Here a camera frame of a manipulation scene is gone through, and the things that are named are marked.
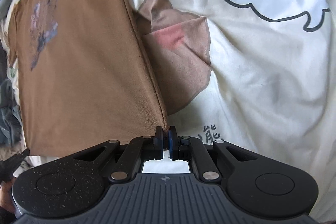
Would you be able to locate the brown printed t-shirt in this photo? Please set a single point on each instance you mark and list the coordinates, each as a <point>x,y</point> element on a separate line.
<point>83,73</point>

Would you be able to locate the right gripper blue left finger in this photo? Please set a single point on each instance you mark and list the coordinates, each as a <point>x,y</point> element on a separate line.
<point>138,151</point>

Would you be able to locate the blue denim garment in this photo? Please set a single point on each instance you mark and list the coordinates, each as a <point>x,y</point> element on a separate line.
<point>11,123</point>

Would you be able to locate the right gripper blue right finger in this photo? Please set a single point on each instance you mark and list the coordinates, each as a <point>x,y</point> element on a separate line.
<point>193,151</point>

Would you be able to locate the person's left hand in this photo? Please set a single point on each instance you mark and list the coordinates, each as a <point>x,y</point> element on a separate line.
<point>6,201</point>

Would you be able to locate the cream bear print bedsheet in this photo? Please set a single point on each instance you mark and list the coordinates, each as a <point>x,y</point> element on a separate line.
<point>257,73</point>

